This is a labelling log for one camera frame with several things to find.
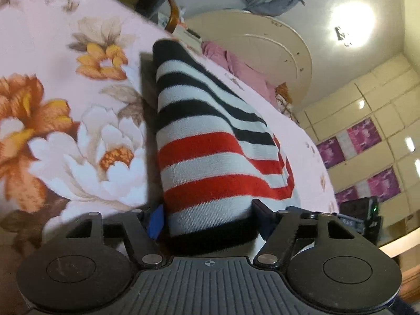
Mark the pink floral bedsheet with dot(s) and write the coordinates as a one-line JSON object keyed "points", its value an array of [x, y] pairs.
{"points": [[49, 39]]}

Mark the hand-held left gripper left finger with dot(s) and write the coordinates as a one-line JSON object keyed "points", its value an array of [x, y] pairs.
{"points": [[155, 221]]}

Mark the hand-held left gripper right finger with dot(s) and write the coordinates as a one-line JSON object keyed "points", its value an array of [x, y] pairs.
{"points": [[263, 219]]}

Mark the cream round headboard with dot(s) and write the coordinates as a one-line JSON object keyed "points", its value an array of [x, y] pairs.
{"points": [[262, 49]]}

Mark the pink blanket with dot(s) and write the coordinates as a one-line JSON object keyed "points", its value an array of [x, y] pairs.
{"points": [[239, 65]]}

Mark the wooden chair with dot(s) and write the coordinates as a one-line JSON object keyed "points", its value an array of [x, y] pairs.
{"points": [[172, 10]]}

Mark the striped black white red sock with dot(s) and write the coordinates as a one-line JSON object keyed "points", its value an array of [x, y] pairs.
{"points": [[203, 157]]}

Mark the ceiling light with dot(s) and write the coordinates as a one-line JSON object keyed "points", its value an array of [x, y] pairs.
{"points": [[351, 23]]}

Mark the orange patterned pillow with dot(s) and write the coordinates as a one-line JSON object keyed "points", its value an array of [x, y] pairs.
{"points": [[286, 100]]}

